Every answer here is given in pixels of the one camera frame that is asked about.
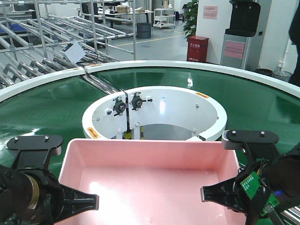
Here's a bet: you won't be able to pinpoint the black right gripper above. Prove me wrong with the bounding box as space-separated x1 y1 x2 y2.
200 130 300 225

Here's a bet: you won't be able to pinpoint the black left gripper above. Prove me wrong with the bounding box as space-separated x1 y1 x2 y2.
0 135 99 225

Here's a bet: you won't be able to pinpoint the pink plastic bin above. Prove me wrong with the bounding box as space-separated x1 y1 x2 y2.
59 139 246 225

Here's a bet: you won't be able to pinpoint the black waste bin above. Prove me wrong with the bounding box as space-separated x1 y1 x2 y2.
255 68 273 77

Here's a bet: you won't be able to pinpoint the grey mesh waste bin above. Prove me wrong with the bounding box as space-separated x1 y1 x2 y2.
273 71 292 82

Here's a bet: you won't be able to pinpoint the steel transfer rollers right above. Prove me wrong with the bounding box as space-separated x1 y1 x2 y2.
281 206 300 225

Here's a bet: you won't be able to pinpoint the steel transfer rollers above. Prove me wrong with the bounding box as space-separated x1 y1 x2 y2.
281 206 300 225
81 74 120 95

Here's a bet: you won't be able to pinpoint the green circular conveyor belt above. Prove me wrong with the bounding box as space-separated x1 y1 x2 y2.
0 67 300 166

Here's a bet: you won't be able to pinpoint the left black bearing block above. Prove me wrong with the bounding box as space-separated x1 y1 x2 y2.
113 97 126 116

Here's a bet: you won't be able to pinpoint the black bearing block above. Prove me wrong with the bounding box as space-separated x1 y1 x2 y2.
113 97 126 116
131 92 143 111

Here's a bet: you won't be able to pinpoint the white outer conveyor rim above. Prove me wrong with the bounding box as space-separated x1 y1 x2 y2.
0 60 300 102

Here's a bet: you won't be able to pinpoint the steel transfer rollers left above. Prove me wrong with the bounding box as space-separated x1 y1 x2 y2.
81 74 120 95

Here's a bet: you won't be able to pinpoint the right black bearing block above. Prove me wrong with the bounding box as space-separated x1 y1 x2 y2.
131 92 143 111

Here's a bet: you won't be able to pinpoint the grey floor stand unit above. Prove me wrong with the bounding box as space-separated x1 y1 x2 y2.
221 0 261 71

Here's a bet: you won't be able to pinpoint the white control box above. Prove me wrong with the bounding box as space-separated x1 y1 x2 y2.
60 41 86 64

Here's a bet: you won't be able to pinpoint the red fire extinguisher cabinet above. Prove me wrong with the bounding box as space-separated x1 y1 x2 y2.
187 36 209 63

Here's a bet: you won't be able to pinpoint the metal roller flow rack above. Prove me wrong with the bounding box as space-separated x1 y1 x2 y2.
0 0 136 89

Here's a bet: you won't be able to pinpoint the person in dark clothes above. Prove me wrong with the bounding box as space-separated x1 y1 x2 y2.
288 7 300 87

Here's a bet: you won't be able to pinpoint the green potted plant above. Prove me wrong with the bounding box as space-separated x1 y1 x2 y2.
183 0 199 39

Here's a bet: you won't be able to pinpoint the white wheeled cart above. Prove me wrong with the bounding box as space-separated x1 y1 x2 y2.
153 8 175 29

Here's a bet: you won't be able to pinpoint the black plastic crate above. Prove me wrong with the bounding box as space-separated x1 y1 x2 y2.
137 22 151 38

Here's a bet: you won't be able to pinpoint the long office table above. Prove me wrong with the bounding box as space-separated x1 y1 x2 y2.
73 8 154 28

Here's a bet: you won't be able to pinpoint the white inner conveyor ring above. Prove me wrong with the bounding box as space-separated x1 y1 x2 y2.
82 86 228 142

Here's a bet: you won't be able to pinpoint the pink wall notice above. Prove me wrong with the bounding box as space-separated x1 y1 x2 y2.
203 6 218 20

